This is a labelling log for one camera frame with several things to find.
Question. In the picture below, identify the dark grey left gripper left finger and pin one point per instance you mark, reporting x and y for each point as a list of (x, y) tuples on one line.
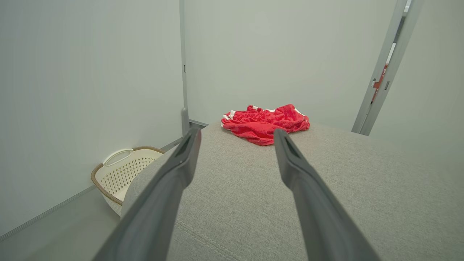
[(159, 199)]

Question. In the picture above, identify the cream perforated laundry basket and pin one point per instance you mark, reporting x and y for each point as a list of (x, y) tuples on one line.
[(123, 174)]

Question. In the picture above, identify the grey fabric sofa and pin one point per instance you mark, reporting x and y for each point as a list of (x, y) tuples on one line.
[(246, 203)]

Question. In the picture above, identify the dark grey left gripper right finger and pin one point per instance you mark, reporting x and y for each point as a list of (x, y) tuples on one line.
[(319, 210)]

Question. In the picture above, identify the orange red door fitting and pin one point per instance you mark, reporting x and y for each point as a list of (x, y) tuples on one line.
[(378, 85)]

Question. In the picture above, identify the grey partition post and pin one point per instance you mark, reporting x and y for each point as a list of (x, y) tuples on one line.
[(184, 72)]

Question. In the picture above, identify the red white basketball shorts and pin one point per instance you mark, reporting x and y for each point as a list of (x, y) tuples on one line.
[(261, 125)]

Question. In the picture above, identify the grey aluminium door frame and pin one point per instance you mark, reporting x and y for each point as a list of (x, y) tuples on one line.
[(384, 54)]

